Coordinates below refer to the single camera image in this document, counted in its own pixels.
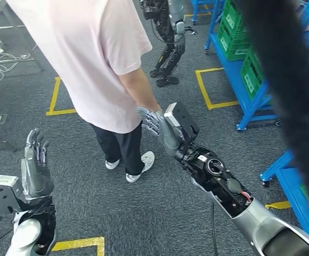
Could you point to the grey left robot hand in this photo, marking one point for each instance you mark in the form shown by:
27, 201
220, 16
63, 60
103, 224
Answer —
35, 176

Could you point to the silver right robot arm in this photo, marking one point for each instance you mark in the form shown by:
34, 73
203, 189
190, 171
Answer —
250, 219

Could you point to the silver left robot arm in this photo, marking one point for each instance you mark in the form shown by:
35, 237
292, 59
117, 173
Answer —
26, 236

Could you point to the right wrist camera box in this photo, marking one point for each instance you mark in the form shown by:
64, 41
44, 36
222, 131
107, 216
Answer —
184, 120

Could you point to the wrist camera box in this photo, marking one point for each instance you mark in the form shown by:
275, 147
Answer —
4, 194
184, 120

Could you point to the black and white humanoid robot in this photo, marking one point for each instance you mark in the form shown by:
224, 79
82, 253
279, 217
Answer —
170, 35

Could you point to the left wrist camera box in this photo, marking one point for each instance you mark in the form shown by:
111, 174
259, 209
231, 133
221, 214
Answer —
4, 194

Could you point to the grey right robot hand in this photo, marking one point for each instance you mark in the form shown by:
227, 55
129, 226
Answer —
167, 136

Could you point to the person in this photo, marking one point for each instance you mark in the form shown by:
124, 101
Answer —
90, 53

